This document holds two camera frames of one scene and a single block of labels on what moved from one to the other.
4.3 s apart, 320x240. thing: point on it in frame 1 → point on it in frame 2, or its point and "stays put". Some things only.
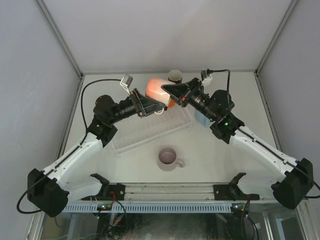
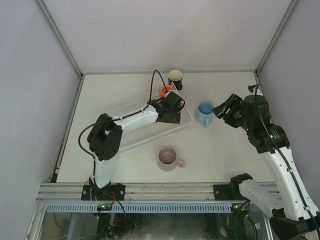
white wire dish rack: [136, 133] stays put
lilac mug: [167, 160] stays put
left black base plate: [117, 192] stays put
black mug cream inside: [175, 76] stays put
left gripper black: [137, 102] → [171, 117]
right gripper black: [188, 90] → [230, 111]
